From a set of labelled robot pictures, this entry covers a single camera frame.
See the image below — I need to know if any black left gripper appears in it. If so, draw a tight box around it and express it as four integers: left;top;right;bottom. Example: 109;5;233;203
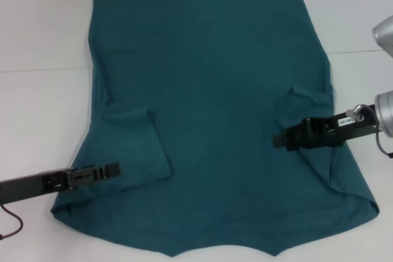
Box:
0;163;120;204

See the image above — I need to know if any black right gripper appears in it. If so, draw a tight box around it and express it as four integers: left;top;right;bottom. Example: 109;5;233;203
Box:
273;107;381;152

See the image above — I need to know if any teal blue t-shirt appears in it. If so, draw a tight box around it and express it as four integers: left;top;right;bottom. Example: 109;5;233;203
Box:
50;0;380;258

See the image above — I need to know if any dark cable with metal plug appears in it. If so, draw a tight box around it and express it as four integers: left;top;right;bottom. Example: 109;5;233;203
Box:
0;203;25;233

